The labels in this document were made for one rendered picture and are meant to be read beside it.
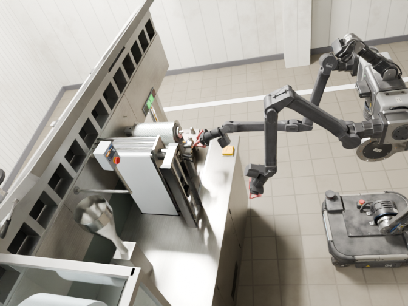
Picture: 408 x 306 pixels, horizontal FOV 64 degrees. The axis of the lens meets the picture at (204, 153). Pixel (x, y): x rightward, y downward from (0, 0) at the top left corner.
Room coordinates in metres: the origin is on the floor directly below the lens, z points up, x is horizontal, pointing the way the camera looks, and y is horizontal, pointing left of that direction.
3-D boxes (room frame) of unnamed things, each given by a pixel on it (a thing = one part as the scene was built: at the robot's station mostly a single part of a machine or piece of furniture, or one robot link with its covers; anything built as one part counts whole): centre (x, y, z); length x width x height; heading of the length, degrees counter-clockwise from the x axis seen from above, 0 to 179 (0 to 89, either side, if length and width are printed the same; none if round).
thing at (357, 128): (0.91, -0.63, 1.43); 0.10 x 0.05 x 0.09; 73
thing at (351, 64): (1.37, -0.85, 1.45); 0.09 x 0.08 x 0.12; 163
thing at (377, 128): (0.89, -0.71, 1.45); 0.09 x 0.08 x 0.12; 163
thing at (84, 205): (0.87, 0.50, 1.50); 0.14 x 0.14 x 0.06
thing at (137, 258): (0.87, 0.50, 1.18); 0.14 x 0.14 x 0.57
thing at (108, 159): (0.99, 0.36, 1.66); 0.07 x 0.07 x 0.10; 61
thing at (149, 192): (1.24, 0.40, 1.17); 0.34 x 0.05 x 0.54; 66
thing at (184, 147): (1.44, 0.09, 1.05); 0.06 x 0.05 x 0.31; 66
